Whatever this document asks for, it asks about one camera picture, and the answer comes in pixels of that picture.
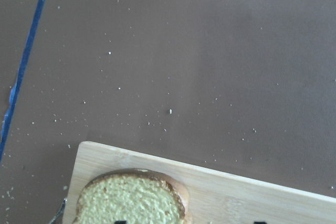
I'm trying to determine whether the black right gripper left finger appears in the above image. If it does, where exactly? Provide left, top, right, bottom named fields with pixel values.
left=117, top=220, right=127, bottom=224

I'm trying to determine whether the wooden cutting board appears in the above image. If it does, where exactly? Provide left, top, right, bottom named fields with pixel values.
left=62, top=141, right=335, bottom=223

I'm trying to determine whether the bread slice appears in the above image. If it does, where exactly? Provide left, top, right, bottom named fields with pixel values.
left=73, top=168, right=193, bottom=223

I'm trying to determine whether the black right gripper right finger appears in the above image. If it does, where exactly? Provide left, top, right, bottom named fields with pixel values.
left=253, top=220, right=267, bottom=224

